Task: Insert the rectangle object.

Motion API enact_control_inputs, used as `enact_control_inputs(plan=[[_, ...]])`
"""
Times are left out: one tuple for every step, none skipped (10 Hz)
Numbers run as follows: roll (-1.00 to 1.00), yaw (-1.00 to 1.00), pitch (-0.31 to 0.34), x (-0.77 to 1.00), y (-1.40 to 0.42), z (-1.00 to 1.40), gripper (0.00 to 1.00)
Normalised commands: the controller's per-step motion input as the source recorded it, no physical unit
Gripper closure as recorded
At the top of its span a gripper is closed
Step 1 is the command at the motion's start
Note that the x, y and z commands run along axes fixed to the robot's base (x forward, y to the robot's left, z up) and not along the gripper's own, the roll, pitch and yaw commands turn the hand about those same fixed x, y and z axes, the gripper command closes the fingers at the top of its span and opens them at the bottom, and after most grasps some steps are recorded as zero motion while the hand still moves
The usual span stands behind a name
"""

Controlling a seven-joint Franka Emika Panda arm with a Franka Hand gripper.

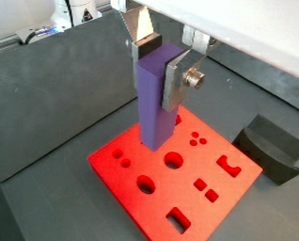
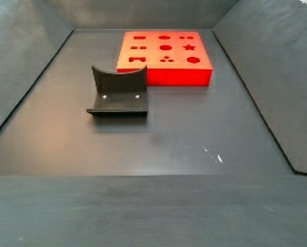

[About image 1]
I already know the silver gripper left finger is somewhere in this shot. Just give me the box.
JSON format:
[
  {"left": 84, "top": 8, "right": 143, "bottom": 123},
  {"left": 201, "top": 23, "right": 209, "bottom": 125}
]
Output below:
[{"left": 121, "top": 6, "right": 161, "bottom": 63}]

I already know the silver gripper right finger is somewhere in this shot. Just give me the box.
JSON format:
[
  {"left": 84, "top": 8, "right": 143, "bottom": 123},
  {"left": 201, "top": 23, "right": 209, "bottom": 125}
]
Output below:
[{"left": 161, "top": 25, "right": 220, "bottom": 112}]

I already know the purple rectangular block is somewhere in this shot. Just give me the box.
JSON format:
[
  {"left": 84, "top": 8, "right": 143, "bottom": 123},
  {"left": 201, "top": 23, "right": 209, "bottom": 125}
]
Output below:
[{"left": 137, "top": 43, "right": 181, "bottom": 151}]

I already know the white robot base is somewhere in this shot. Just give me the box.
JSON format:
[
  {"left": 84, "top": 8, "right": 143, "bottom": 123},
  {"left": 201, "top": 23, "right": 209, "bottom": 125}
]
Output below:
[{"left": 16, "top": 0, "right": 101, "bottom": 45}]

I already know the black curved plastic holder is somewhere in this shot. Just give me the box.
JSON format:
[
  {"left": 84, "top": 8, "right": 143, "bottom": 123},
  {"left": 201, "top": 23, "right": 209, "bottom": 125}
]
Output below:
[{"left": 232, "top": 115, "right": 299, "bottom": 185}]

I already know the red shape sorting board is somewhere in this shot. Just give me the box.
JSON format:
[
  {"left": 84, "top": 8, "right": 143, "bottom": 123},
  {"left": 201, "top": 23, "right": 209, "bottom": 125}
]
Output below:
[{"left": 88, "top": 108, "right": 261, "bottom": 241}]

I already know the black cable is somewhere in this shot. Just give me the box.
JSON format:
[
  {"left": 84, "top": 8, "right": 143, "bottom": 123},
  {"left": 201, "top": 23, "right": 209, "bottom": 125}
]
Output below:
[{"left": 24, "top": 31, "right": 41, "bottom": 45}]

